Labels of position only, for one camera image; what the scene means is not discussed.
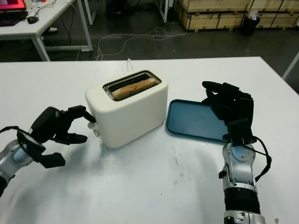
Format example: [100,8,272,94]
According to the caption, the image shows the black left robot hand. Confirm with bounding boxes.
[30,105,96,146]

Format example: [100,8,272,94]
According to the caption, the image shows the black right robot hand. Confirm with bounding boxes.
[202,81,255,140]

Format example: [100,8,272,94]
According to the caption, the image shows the slice of brown bread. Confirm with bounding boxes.
[113,78,157,101]

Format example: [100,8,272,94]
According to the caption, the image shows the blue plastic tray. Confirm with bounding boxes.
[165,99,231,143]

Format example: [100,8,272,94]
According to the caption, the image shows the white two-slot toaster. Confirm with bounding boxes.
[84,69,169,149]

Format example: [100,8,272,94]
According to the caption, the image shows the black trash bin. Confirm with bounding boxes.
[240,10,261,37]

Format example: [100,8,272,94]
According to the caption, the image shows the wooden shipping crate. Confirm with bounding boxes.
[249,0,299,30]
[175,0,252,31]

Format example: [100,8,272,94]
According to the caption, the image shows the white office desk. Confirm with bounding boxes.
[0,0,94,62]

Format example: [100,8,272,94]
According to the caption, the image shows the black keyboard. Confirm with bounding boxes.
[0,18,21,27]

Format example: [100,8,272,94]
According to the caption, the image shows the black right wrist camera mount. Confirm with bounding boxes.
[223,118,256,147]

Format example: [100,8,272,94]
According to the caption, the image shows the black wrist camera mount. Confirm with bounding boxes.
[17,130,65,169]
[223,118,256,147]

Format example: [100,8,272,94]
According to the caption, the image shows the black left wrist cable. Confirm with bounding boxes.
[0,126,31,141]

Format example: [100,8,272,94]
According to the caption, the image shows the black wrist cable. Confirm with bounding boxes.
[247,136,272,183]
[0,126,31,141]

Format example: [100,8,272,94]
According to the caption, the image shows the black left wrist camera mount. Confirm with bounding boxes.
[17,130,65,169]

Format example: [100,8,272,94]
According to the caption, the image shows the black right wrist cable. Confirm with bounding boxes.
[247,136,272,183]

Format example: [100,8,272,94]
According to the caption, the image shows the white cable on floor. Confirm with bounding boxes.
[77,27,187,62]

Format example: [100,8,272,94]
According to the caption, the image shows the white desk frame legs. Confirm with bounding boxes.
[160,0,176,23]

